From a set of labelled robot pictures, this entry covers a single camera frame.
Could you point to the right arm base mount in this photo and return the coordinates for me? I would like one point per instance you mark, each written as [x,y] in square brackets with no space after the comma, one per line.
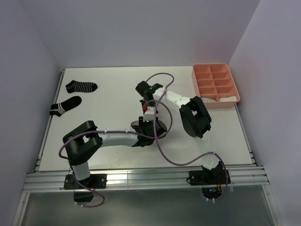
[207,177]

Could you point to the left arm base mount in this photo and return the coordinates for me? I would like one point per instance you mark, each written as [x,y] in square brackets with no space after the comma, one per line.
[95,181]

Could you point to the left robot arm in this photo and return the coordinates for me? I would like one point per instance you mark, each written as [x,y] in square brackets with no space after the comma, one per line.
[82,142]

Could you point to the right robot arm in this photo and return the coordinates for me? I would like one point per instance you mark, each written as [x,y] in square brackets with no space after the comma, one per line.
[196,119]

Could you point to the taupe sock red cuff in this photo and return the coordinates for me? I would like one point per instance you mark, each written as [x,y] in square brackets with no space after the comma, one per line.
[142,126]

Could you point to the black sock thin white stripes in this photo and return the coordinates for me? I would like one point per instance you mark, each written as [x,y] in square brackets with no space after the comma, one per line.
[83,87]

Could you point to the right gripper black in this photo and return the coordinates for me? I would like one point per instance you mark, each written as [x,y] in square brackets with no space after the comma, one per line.
[142,102]

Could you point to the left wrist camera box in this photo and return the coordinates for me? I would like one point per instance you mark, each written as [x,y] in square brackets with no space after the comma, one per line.
[149,114]

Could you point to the pink divided organizer tray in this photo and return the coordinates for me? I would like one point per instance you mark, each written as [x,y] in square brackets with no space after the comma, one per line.
[214,81]

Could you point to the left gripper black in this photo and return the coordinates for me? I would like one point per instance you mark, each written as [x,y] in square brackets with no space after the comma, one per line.
[141,123]

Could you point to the black sock white cuff stripes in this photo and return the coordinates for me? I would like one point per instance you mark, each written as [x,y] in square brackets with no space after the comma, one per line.
[61,108]

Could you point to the white sock black toe heel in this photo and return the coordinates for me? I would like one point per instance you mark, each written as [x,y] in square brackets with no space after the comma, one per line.
[208,100]

